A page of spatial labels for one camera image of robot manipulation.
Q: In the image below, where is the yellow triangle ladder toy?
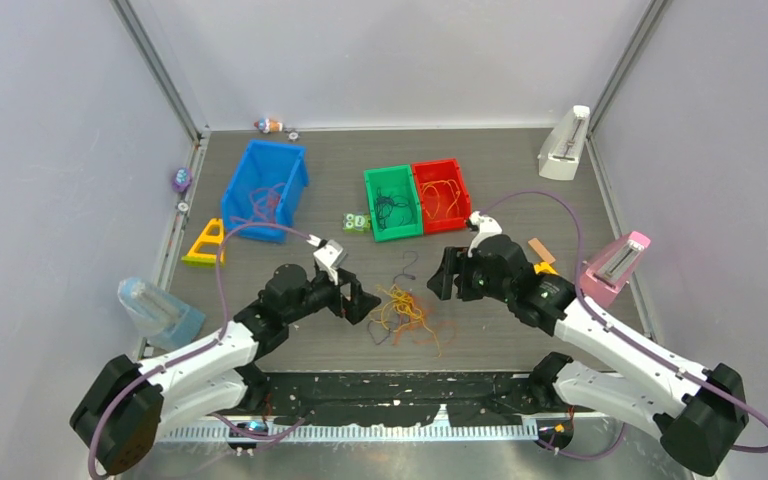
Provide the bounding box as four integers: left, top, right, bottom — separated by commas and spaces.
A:
181, 218, 225, 267

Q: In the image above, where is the red plastic bin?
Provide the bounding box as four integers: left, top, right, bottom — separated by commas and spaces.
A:
410, 158, 472, 235

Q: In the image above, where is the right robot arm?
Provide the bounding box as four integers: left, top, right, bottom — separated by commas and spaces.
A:
427, 234, 748, 476

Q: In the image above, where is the green plastic bin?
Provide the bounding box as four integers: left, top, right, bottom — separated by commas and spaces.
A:
363, 164, 423, 243

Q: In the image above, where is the green monster toy block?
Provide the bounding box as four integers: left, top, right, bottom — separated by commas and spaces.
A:
342, 213, 372, 233

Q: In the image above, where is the white metronome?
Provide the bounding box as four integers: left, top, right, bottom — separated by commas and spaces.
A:
538, 105, 591, 181

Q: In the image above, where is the pink metronome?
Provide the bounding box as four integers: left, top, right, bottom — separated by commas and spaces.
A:
577, 231, 651, 308

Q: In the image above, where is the blue plastic bin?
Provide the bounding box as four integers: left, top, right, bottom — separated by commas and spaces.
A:
220, 140, 309, 244

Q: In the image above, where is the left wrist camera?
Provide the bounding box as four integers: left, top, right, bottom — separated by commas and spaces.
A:
307, 235, 346, 286

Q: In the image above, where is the dark cable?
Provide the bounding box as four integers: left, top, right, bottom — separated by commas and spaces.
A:
373, 186, 418, 231

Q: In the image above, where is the clear plastic container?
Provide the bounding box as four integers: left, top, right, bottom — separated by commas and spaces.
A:
117, 277, 206, 351

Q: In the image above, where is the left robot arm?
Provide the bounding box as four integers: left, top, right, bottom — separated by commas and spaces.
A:
69, 264, 381, 475

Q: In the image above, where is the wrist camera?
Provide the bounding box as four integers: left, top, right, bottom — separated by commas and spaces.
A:
467, 211, 503, 257
307, 235, 346, 286

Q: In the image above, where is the yellow ladder toy right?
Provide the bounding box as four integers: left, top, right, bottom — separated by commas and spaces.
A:
534, 262, 558, 275

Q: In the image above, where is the small colourful figurine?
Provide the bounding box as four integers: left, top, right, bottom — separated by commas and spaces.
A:
253, 117, 285, 134

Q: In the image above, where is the orange cable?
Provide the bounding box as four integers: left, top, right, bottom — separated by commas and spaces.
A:
383, 298, 458, 349

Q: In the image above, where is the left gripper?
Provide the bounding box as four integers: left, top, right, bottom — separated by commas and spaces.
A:
284, 266, 379, 325

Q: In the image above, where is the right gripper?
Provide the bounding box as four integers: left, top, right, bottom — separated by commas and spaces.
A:
428, 247, 513, 303

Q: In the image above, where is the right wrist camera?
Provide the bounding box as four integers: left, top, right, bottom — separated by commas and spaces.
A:
467, 211, 503, 257

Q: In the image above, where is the purple round toy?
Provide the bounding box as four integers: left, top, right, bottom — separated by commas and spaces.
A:
172, 167, 193, 194

